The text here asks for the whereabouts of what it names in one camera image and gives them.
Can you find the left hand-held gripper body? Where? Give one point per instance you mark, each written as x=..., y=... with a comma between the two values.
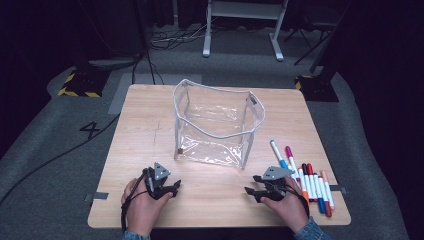
x=156, y=186

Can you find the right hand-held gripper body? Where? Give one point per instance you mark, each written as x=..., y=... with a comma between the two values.
x=276, y=173

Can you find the light blue marker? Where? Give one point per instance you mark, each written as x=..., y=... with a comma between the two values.
x=276, y=151

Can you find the magenta marker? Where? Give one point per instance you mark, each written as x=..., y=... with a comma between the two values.
x=289, y=151

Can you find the black marker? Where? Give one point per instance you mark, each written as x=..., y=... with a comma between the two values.
x=304, y=168

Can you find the clear plastic pouch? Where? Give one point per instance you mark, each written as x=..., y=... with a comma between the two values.
x=216, y=146

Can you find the dark blue marker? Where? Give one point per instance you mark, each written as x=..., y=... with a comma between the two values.
x=321, y=206

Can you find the brick red marker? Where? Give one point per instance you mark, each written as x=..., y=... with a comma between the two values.
x=328, y=210

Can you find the person's left hand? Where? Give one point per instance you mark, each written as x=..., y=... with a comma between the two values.
x=140, y=210

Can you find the person's right hand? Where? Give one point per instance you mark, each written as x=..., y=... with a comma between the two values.
x=291, y=210

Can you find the grey tape strip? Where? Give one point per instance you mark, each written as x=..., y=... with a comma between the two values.
x=98, y=196
x=340, y=190

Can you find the black yellow striped stand base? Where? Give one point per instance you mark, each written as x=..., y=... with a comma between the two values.
x=316, y=90
x=83, y=85

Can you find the grey flat stand base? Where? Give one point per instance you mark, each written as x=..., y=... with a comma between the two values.
x=113, y=63

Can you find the black tripod stand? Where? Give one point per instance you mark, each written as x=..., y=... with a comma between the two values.
x=306, y=38

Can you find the white metal desk frame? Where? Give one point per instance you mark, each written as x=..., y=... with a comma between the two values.
x=207, y=33

